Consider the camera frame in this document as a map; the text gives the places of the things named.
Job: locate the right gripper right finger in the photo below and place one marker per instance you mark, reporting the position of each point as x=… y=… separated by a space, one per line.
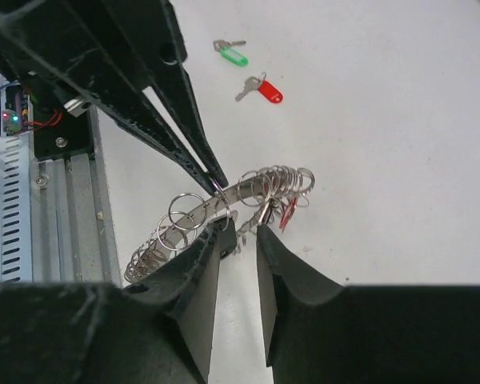
x=318 y=331

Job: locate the red tag key on disc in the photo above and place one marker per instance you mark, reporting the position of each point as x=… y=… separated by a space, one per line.
x=288 y=210

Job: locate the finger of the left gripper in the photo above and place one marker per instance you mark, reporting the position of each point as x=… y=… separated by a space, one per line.
x=72 y=45
x=153 y=55

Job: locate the black tag key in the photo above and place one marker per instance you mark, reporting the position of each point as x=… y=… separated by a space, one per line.
x=265 y=215

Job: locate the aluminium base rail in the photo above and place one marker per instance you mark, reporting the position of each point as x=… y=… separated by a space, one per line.
x=71 y=220

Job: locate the metal disc with keyrings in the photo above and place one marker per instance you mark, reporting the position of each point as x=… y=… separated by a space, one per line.
x=189 y=213

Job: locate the green tag key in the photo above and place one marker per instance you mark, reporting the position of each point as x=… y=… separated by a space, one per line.
x=227 y=51

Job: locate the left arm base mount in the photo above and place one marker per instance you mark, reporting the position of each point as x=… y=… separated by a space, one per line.
x=36 y=110

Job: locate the white slotted cable duct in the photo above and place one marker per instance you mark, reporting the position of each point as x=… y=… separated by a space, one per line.
x=16 y=260

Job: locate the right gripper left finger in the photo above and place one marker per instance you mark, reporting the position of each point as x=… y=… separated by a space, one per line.
x=157 y=330

